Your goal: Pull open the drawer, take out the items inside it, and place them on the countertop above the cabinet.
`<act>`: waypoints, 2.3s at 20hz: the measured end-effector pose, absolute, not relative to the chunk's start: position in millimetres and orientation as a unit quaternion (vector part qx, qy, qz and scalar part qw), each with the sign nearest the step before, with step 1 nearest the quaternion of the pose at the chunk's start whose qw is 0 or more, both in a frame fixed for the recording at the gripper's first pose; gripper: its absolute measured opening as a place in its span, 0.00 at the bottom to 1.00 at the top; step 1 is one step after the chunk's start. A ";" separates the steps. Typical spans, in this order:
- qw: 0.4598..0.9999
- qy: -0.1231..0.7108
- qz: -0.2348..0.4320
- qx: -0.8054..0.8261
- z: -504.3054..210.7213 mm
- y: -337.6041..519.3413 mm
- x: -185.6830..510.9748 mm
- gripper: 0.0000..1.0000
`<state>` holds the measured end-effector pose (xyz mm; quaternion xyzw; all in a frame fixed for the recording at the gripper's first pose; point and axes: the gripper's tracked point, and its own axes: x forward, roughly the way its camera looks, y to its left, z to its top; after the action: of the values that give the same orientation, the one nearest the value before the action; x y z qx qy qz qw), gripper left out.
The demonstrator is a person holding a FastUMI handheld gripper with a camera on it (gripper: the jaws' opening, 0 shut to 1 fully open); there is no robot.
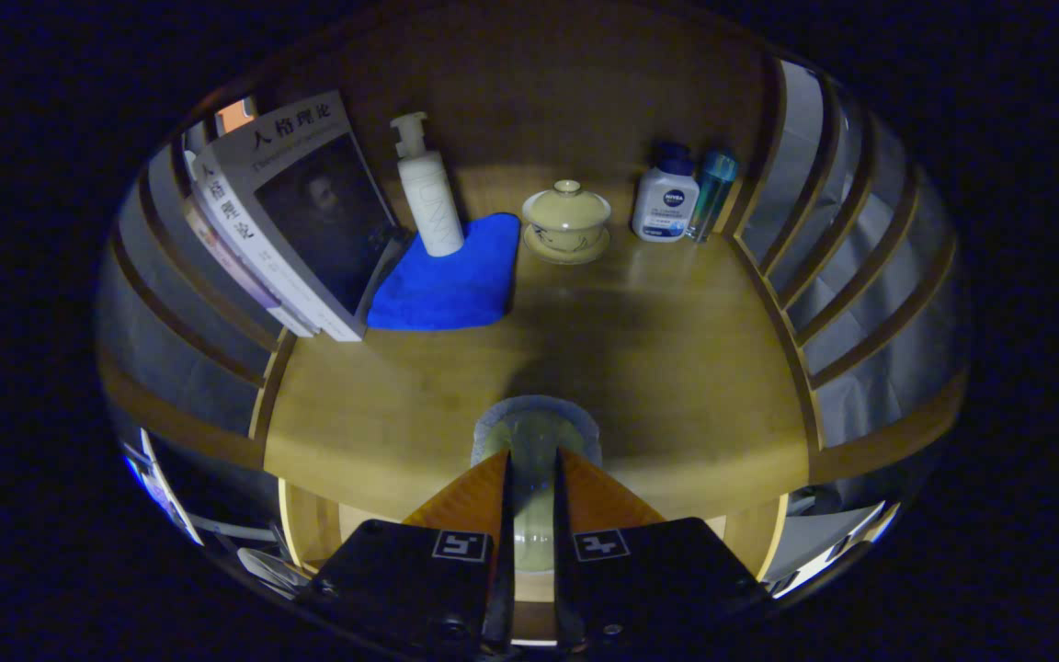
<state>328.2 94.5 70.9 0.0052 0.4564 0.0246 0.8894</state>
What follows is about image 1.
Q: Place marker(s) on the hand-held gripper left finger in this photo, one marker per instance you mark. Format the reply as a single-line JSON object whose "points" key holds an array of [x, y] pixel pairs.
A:
{"points": [[499, 570]]}

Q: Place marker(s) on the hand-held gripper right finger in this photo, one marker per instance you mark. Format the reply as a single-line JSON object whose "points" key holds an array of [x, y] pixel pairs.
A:
{"points": [[568, 570]]}

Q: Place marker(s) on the pale grey sponge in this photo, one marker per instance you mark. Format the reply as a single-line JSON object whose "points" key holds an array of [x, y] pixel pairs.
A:
{"points": [[534, 441]]}

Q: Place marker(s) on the wooden countertop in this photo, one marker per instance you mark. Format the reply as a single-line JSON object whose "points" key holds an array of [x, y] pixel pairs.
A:
{"points": [[658, 349]]}

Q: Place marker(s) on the wooden cabinet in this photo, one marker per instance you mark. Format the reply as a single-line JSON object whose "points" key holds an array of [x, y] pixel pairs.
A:
{"points": [[539, 92]]}

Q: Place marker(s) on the blue folded cloth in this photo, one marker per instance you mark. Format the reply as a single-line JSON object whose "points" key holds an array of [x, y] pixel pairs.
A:
{"points": [[447, 285]]}

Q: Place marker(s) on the beige lidded tea cup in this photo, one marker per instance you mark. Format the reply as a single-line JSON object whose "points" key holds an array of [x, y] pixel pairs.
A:
{"points": [[566, 221]]}

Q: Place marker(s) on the white pump bottle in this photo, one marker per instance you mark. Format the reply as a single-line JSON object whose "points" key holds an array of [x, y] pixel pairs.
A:
{"points": [[433, 202]]}

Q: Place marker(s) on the white lotion bottle blue cap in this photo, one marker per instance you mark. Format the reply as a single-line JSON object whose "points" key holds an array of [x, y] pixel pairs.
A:
{"points": [[667, 202]]}

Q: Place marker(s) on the teal slim bottle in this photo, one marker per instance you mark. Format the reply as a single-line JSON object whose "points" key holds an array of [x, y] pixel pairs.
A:
{"points": [[713, 188]]}

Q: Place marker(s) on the thick white book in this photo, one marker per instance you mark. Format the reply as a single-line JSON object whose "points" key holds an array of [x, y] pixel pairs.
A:
{"points": [[309, 202]]}

